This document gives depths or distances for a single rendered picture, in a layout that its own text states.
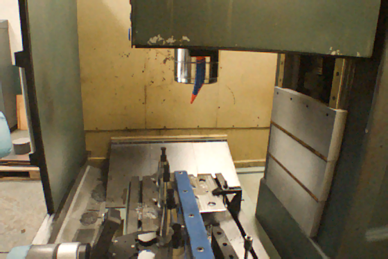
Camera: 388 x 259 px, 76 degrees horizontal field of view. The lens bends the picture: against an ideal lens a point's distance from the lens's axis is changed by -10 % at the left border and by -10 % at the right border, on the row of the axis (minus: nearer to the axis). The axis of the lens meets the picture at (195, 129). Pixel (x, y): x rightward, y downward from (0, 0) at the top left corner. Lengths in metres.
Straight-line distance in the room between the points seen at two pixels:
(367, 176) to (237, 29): 0.62
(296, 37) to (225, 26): 0.19
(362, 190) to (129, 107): 1.57
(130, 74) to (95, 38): 0.34
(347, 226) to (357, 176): 0.19
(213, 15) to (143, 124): 1.50
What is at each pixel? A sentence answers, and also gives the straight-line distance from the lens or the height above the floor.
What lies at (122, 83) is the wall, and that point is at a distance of 2.00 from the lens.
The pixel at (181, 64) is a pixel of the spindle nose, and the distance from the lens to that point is 0.92.
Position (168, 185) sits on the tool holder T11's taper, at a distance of 0.64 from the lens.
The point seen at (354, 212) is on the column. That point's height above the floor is 1.10.
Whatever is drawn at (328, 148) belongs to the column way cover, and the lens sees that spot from 1.00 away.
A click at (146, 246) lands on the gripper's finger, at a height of 1.18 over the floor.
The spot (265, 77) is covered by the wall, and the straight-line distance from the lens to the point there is 2.17.
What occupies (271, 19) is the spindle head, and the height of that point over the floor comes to 1.66.
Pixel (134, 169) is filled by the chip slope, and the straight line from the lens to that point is 1.94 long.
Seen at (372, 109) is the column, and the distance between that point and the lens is 0.91.
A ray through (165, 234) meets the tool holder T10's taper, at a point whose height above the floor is 1.24.
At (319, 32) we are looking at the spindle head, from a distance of 0.77.
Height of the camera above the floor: 1.60
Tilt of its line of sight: 18 degrees down
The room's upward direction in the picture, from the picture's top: 2 degrees clockwise
